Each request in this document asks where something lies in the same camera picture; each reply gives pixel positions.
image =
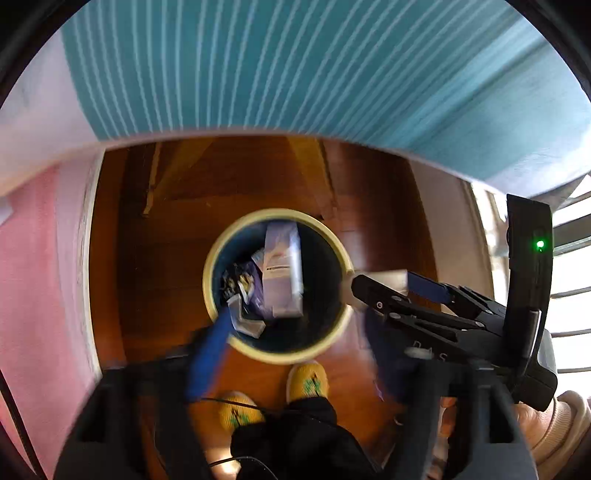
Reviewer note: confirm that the metal window grille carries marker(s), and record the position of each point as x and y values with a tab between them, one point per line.
572	247

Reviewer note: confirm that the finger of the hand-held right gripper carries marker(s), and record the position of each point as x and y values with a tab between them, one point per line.
378	295
429	288

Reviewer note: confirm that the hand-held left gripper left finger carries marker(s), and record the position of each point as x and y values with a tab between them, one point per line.
207	355

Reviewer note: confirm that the yellow knitted slipper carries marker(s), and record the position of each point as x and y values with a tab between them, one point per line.
240	415
307	382

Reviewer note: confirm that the purple plastic bag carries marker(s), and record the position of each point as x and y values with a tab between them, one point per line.
254	288

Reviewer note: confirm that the black pants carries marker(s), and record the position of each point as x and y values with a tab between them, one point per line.
300	443

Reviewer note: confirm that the black gold wrapper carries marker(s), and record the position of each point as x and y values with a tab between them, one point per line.
233	279

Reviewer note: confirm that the pink bed sheet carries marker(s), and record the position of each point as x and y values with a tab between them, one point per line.
41	300

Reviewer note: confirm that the wooden table frame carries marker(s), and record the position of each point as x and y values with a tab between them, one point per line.
203	157

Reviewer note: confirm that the person's right hand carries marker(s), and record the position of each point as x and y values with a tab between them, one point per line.
531	424

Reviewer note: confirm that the round blue trash bin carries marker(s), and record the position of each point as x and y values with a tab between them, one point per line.
323	286

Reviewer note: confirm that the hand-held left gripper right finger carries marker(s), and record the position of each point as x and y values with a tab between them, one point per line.
388	364

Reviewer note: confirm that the silver wrapper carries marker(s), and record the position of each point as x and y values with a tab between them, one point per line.
249	325

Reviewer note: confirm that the white lavender box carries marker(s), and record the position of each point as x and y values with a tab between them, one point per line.
281	277

